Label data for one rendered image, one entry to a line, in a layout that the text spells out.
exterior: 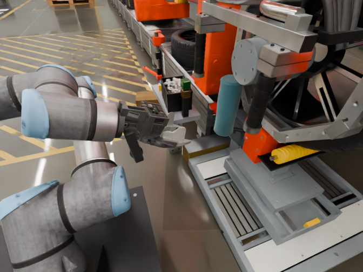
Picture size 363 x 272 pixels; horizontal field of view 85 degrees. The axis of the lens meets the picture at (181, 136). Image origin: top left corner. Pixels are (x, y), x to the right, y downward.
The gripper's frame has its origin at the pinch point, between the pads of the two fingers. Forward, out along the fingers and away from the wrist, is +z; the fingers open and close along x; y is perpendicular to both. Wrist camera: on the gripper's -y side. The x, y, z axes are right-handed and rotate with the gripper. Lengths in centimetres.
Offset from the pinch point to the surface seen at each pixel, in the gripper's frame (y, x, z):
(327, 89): 27.6, -7.7, 38.1
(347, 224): -22, -34, 95
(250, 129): 12.5, -12.4, 8.6
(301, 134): 13.5, -12.7, 32.6
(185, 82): 4.7, 36.5, 18.2
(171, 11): 29, 231, 88
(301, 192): -17, -15, 72
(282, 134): 9.4, -7.1, 34.7
